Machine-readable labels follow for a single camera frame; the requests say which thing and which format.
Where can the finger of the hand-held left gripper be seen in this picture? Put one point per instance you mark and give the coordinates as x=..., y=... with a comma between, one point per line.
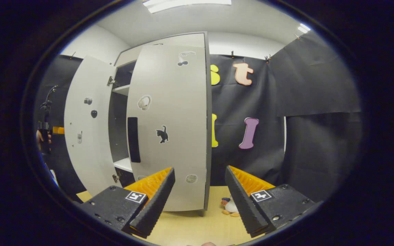
x=58, y=130

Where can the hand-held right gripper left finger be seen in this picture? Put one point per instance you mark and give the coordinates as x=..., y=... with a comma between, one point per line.
x=156, y=205

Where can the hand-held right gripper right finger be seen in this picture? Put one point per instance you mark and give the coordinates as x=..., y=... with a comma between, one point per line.
x=243, y=205

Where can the white cabinet door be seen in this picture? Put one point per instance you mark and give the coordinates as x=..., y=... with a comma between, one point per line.
x=176, y=153
x=87, y=160

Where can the white and grey cabinet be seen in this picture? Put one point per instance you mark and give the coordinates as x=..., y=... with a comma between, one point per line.
x=118, y=119

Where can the penguin plush toy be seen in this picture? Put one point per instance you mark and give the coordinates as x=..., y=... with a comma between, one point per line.
x=231, y=206

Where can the black stand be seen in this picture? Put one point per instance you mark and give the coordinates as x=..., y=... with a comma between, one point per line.
x=48, y=99

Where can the black backdrop cloth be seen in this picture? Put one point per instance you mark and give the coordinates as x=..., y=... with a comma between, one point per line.
x=313, y=85

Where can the large ceiling light panel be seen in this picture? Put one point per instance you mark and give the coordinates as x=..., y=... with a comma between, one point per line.
x=186, y=4

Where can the small ceiling light panel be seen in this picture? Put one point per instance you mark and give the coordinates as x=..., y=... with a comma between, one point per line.
x=304, y=28

